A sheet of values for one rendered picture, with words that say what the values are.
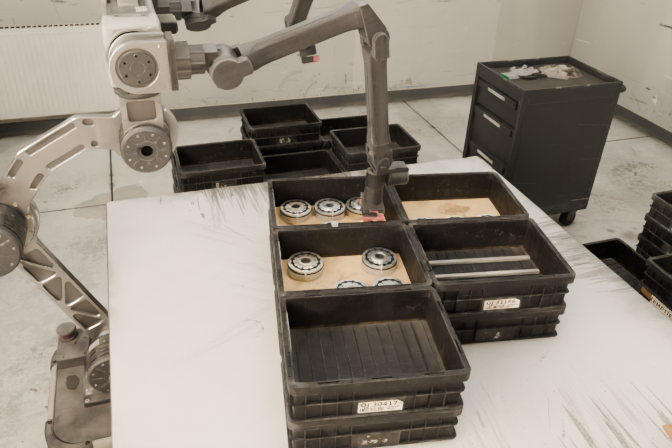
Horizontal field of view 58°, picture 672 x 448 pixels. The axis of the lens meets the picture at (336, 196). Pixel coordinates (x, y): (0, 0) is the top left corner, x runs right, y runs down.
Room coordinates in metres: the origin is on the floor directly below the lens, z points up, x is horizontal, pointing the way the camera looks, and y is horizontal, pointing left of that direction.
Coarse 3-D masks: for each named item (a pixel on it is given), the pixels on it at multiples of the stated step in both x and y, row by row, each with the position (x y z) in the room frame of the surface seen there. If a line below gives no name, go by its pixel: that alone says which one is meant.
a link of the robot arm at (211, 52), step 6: (204, 48) 1.39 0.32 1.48; (210, 48) 1.40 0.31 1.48; (216, 48) 1.40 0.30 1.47; (222, 48) 1.42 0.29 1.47; (228, 48) 1.43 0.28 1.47; (204, 54) 1.37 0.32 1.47; (210, 54) 1.37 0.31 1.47; (216, 54) 1.38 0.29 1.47; (222, 54) 1.39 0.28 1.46; (228, 54) 1.39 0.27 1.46; (234, 54) 1.42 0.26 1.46; (210, 60) 1.38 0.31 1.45
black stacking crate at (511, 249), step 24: (432, 240) 1.53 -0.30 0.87; (456, 240) 1.55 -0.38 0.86; (480, 240) 1.56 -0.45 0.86; (504, 240) 1.57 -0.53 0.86; (528, 240) 1.56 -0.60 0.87; (456, 264) 1.47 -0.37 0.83; (480, 264) 1.48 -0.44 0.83; (504, 264) 1.48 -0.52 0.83; (528, 264) 1.49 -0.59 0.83; (552, 264) 1.41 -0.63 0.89; (504, 288) 1.28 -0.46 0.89; (528, 288) 1.29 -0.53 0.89; (552, 288) 1.31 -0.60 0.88; (456, 312) 1.26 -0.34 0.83; (480, 312) 1.26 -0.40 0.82
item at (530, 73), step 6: (510, 72) 3.14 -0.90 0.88; (516, 72) 3.13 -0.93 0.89; (522, 72) 3.13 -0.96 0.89; (528, 72) 3.14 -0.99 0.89; (534, 72) 3.14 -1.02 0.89; (540, 72) 3.17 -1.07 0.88; (510, 78) 3.08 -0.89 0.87; (516, 78) 3.09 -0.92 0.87; (528, 78) 3.08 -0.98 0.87; (534, 78) 3.09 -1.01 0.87
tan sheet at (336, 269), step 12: (324, 264) 1.44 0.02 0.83; (336, 264) 1.44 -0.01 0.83; (348, 264) 1.44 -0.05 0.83; (360, 264) 1.45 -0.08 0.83; (288, 276) 1.37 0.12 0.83; (324, 276) 1.38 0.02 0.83; (336, 276) 1.38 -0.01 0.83; (348, 276) 1.39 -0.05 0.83; (360, 276) 1.39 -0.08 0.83; (372, 276) 1.39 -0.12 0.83; (384, 276) 1.39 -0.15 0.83; (396, 276) 1.40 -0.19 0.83; (288, 288) 1.32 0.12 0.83; (300, 288) 1.32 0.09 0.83; (312, 288) 1.33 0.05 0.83; (324, 288) 1.33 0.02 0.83
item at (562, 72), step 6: (546, 66) 3.27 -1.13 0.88; (552, 66) 3.27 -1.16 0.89; (558, 66) 3.25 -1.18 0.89; (564, 66) 3.25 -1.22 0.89; (546, 72) 3.18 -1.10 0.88; (552, 72) 3.18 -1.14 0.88; (558, 72) 3.19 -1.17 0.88; (564, 72) 3.17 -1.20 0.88; (570, 72) 3.17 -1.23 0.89; (576, 72) 3.20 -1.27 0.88; (558, 78) 3.13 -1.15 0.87; (564, 78) 3.12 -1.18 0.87
